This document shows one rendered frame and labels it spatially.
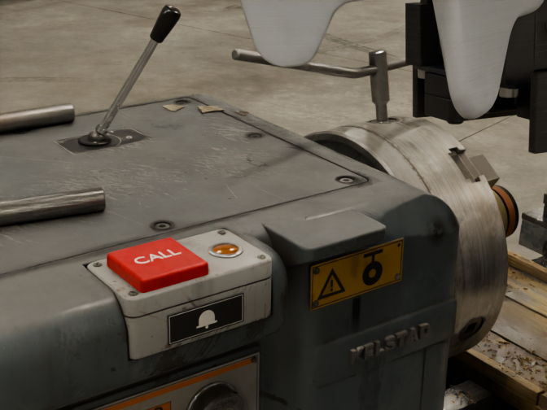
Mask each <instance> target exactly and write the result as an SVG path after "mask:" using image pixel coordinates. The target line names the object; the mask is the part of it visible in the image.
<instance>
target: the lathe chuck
mask: <svg viewBox="0 0 547 410"><path fill-rule="evenodd" d="M388 119H389V120H395V122H391V123H370V122H371V121H374V120H377V119H374V120H367V121H363V122H359V123H355V124H348V125H344V126H348V127H356V128H360V129H364V130H367V131H370V132H372V133H374V134H376V135H378V136H379V137H381V138H382V139H384V140H385V141H387V142H388V143H390V144H391V145H392V146H394V147H395V148H396V149H397V150H398V151H399V152H400V153H401V154H402V155H403V156H404V157H405V158H406V159H407V160H408V162H409V163H410V164H411V165H412V167H413V168H414V170H415V171H416V172H417V174H418V175H419V176H420V178H421V179H422V181H423V183H424V185H425V186H426V188H427V190H428V192H429V193H431V194H433V195H435V196H437V197H439V198H441V199H442V200H444V201H445V202H446V203H447V204H448V205H449V206H450V208H451V209H452V210H453V212H454V214H455V216H456V217H457V220H458V223H459V225H460V229H459V239H458V248H457V266H456V275H455V285H454V294H453V297H454V298H455V299H456V300H457V317H456V325H455V333H454V335H453V336H452V337H451V338H450V340H449V357H451V356H454V355H457V354H459V353H462V352H464V351H467V350H469V349H471V348H472V347H474V346H475V345H477V344H478V343H479V342H480V341H481V340H483V339H484V337H485V336H486V335H487V334H488V332H489V331H490V330H491V328H492V327H493V326H494V324H495V322H496V320H497V318H498V316H499V314H500V311H501V307H502V304H503V302H504V298H505V292H506V287H507V279H508V251H507V243H506V237H505V229H504V225H503V222H502V218H501V213H500V211H499V208H498V206H497V201H496V200H495V197H494V195H493V192H492V190H491V188H490V186H489V184H488V182H487V180H486V178H485V176H484V175H482V176H478V177H477V178H476V179H475V181H476V182H475V183H472V182H471V180H470V179H466V178H465V177H464V176H463V174H462V172H461V170H460V169H459V167H458V166H457V165H456V164H455V162H454V161H453V159H452V158H451V157H450V156H449V155H450V154H451V153H452V152H451V151H453V150H455V152H456V153H457V154H461V153H464V152H465V151H466V149H465V148H464V147H463V145H462V144H461V143H460V142H459V141H458V140H457V139H456V138H454V137H453V136H452V135H451V134H450V133H448V132H447V131H445V130H444V129H442V128H441V127H440V126H438V125H437V124H434V123H432V122H430V121H429V120H425V119H423V118H415V117H413V116H410V115H394V116H389V117H388ZM340 127H343V126H340ZM477 317H481V319H482V320H481V324H480V326H479V328H478V329H477V330H476V331H475V332H474V333H473V334H472V335H470V336H468V337H466V338H460V335H461V333H462V331H463V329H464V328H465V327H466V325H467V324H468V323H469V322H471V321H472V320H474V319H475V318H477Z"/></svg>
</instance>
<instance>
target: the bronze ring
mask: <svg viewBox="0 0 547 410"><path fill-rule="evenodd" d="M491 190H492V192H493V195H494V197H495V200H496V201H497V206H498V208H499V211H500V213H501V218H502V222H503V225H504V229H505V237H506V238H507V237H509V236H510V235H511V234H513V233H514V231H515V230H516V229H517V226H518V223H519V210H518V206H517V203H516V202H515V200H514V197H513V196H512V194H511V193H510V192H509V191H508V190H507V189H506V188H504V187H502V186H500V185H494V186H493V187H492V188H491Z"/></svg>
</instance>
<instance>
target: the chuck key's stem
mask: <svg viewBox="0 0 547 410"><path fill-rule="evenodd" d="M368 57H369V65H371V64H373V65H375V66H376V67H377V68H378V71H377V72H376V73H375V74H374V75H370V88H371V98H372V103H374V104H375V107H376V118H377V121H376V123H386V122H388V121H390V120H388V116H387V103H388V102H389V101H390V94H389V83H388V72H387V52H386V51H385V50H372V51H370V52H369V53H368Z"/></svg>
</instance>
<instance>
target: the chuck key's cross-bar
mask: <svg viewBox="0 0 547 410"><path fill-rule="evenodd" d="M232 58H233V59H234V60H239V61H244V62H249V63H259V64H264V65H269V66H275V67H278V66H276V65H273V64H271V63H269V62H268V61H266V60H265V59H263V58H262V57H261V56H260V54H259V53H258V52H255V51H250V50H241V49H233V51H232ZM409 65H411V64H407V63H405V57H402V58H398V59H393V60H388V61H387V70H388V71H390V70H393V69H397V68H402V67H406V66H409ZM289 68H290V69H295V70H301V71H306V72H315V73H320V74H326V75H331V76H340V77H345V78H351V79H357V78H361V77H364V76H370V75H374V74H375V73H376V72H377V71H378V68H377V67H376V66H375V65H373V64H371V65H368V66H364V67H361V68H346V67H340V66H335V65H330V64H325V63H317V62H312V61H309V62H308V63H306V64H304V65H301V66H296V67H289Z"/></svg>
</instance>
